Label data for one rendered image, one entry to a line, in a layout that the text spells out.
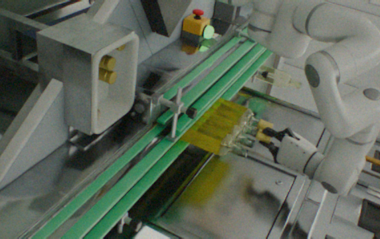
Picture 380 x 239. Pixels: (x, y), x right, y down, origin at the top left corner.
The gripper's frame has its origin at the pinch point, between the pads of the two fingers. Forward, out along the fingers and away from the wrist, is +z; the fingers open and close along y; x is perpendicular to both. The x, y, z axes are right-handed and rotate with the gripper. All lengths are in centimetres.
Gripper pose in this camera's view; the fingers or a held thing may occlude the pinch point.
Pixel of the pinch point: (268, 137)
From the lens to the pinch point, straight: 136.0
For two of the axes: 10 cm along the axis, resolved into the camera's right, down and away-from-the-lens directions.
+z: -7.3, -4.7, 5.0
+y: 1.5, -8.2, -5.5
